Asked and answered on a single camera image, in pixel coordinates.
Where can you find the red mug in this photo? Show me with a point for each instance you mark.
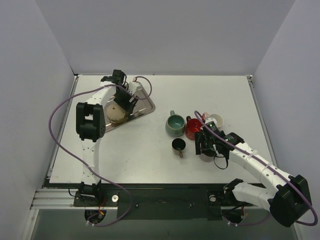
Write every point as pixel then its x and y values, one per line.
pixel 193 125

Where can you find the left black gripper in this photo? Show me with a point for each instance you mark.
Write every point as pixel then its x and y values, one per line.
pixel 126 103

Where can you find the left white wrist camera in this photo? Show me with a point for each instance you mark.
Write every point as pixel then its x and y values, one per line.
pixel 133 86

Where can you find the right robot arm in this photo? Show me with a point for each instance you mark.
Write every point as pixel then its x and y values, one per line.
pixel 286 197

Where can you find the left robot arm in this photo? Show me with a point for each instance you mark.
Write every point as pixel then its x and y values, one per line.
pixel 90 126

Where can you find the beige round mug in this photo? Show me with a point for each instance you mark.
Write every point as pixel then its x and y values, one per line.
pixel 115 113

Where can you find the teal green glazed mug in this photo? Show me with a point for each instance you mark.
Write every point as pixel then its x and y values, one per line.
pixel 175 125

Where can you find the small brown black cup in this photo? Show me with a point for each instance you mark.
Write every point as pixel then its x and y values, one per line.
pixel 178 146

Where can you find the aluminium frame rail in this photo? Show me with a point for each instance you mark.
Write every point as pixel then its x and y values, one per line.
pixel 50 200

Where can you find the metal serving tray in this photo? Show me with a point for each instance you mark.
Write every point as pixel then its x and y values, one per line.
pixel 143 107

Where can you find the lilac purple mug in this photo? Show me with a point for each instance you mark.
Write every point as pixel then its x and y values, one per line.
pixel 206 159

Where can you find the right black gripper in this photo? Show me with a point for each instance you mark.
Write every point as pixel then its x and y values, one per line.
pixel 204 141

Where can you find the pink mug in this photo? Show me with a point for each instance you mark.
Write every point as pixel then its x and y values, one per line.
pixel 216 118

